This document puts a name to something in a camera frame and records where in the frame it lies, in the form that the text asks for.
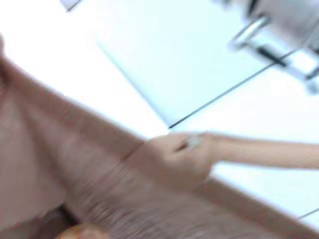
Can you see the brown woven handbag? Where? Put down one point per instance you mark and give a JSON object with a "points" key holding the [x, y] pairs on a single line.
{"points": [[99, 174]]}

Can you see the striped long bread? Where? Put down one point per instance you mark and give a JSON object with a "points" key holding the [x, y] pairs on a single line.
{"points": [[82, 232]]}

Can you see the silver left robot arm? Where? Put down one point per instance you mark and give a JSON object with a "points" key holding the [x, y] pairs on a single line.
{"points": [[289, 17]]}

